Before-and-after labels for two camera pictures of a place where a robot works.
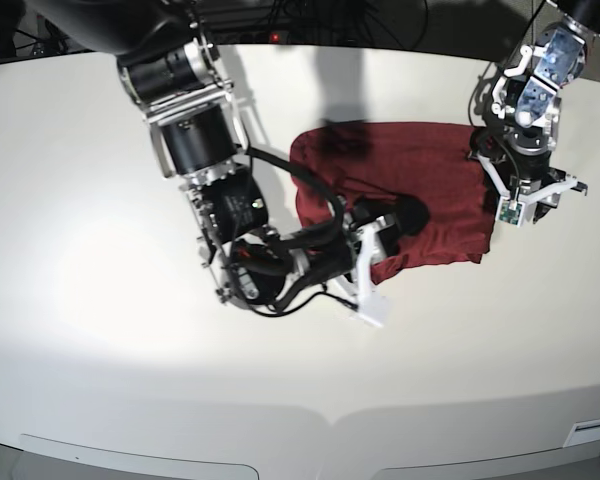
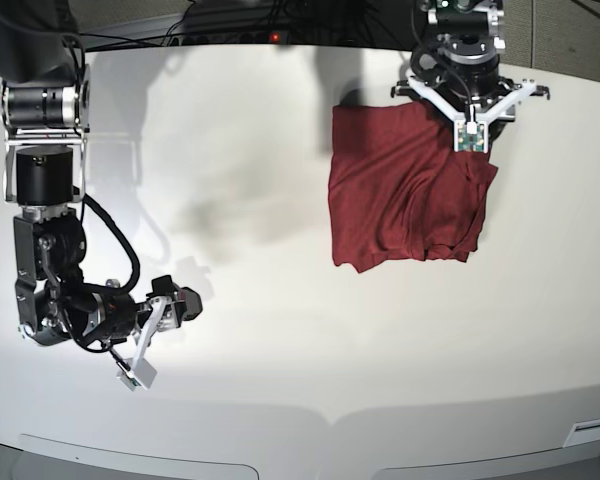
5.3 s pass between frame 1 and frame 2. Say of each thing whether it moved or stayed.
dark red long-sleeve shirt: moved
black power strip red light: stayed
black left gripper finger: moved
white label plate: stayed
